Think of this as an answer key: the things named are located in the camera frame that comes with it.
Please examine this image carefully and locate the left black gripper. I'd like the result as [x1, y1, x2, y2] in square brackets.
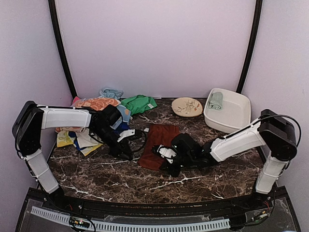
[92, 125, 133, 161]

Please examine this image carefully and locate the dark red towel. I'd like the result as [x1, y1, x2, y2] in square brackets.
[138, 124, 180, 171]

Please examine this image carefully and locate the mint green panda towel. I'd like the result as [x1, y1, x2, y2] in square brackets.
[208, 92, 223, 110]

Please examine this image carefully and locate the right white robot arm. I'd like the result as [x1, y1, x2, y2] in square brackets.
[152, 109, 301, 210]

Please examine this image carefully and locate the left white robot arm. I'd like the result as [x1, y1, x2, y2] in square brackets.
[12, 101, 133, 211]

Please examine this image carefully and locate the white yellow patterned towel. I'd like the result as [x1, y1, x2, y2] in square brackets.
[56, 128, 103, 157]

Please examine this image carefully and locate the royal blue towel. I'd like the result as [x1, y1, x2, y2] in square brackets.
[67, 124, 130, 150]

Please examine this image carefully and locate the orange pink patterned towel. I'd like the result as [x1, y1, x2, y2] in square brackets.
[55, 97, 120, 133]

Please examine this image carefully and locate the blue orange patterned towel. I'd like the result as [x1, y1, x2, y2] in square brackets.
[112, 104, 131, 130]

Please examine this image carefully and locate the light blue towel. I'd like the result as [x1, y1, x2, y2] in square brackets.
[99, 88, 124, 100]

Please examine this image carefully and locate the bright green towel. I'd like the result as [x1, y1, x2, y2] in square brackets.
[121, 95, 157, 115]

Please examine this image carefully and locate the beige bird ceramic plate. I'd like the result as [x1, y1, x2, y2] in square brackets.
[171, 97, 203, 117]

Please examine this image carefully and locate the white plastic tub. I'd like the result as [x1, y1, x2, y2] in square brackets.
[203, 88, 251, 133]

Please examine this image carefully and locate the small green circuit board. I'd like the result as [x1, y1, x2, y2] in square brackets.
[69, 217, 90, 228]

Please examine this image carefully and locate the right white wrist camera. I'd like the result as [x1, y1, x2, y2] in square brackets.
[152, 145, 177, 164]

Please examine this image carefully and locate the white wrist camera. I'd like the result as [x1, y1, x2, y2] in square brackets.
[152, 145, 177, 164]
[117, 129, 135, 142]

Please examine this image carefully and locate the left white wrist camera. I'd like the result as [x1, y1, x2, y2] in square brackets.
[117, 129, 135, 142]

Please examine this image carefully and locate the black camera cable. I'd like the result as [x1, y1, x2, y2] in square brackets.
[127, 129, 148, 153]

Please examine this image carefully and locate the white slotted cable duct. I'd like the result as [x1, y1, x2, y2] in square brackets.
[30, 206, 231, 232]

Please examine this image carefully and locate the black front table rail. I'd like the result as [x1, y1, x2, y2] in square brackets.
[44, 194, 267, 217]

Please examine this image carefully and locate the left black frame post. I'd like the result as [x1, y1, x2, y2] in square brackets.
[48, 0, 77, 99]

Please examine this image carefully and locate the black frame post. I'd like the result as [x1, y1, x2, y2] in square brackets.
[48, 0, 77, 99]
[236, 0, 263, 94]

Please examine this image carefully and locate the right black frame post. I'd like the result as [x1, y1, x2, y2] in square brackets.
[236, 0, 263, 94]

